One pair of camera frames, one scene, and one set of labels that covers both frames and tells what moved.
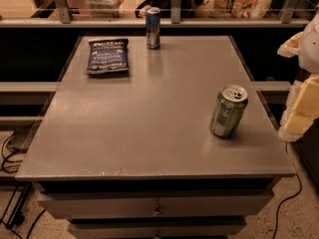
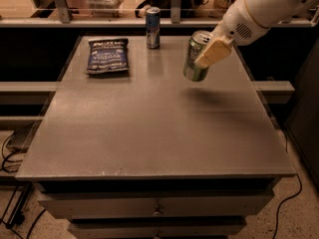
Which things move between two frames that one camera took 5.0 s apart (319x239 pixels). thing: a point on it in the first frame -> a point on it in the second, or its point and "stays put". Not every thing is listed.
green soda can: [228, 110] -> [192, 71]
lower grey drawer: [158, 228] stays put
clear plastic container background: [103, 1] stays put
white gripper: [310, 52] -> [239, 26]
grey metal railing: [65, 18] stays put
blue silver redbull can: [153, 27] stays put
